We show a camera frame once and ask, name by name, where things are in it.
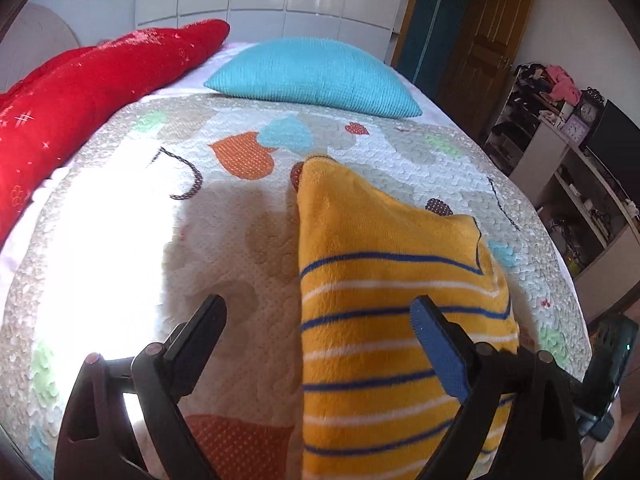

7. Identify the dark ornate mantel clock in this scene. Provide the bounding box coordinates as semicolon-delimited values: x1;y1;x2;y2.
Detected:
574;87;605;128

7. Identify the yellow striped knit sweater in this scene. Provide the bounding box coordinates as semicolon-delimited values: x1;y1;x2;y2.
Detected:
297;157;518;479

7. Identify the turquoise knit cushion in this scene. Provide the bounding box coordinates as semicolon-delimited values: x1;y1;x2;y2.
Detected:
204;37;422;118

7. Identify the patterned quilted bedspread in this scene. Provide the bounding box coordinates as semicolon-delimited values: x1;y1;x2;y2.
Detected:
1;94;591;479

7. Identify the black monitor screen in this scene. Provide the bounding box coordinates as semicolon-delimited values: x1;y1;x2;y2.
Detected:
586;100;640;205

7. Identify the long red pillow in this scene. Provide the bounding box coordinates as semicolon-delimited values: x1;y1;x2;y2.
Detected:
0;18;230;237

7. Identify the brown wooden door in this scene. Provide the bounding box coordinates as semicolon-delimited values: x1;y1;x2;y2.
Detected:
436;0;534;141

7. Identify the purple square clock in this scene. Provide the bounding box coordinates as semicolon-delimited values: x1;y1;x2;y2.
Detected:
561;115;590;145

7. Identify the pink clothes pile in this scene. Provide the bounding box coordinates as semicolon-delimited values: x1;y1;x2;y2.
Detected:
546;65;582;106

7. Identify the pink round headboard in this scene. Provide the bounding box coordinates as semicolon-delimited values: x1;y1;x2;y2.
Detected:
0;3;79;92

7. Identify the white open shelf unit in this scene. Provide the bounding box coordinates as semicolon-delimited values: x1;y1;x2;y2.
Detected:
483;63;639;325

